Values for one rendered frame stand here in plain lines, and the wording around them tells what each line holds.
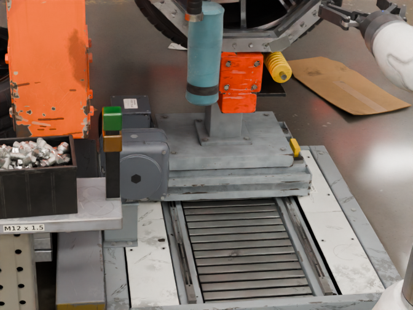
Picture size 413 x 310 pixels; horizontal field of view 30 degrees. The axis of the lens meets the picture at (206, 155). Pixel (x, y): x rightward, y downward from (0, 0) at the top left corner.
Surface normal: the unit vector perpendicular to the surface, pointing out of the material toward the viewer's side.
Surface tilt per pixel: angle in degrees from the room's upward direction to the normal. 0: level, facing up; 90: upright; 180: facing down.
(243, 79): 90
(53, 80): 90
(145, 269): 0
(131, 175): 90
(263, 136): 0
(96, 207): 0
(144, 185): 90
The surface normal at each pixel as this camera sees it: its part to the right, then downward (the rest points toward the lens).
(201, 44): -0.18, 0.47
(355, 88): 0.07, -0.86
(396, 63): -0.89, -0.04
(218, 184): 0.15, 0.49
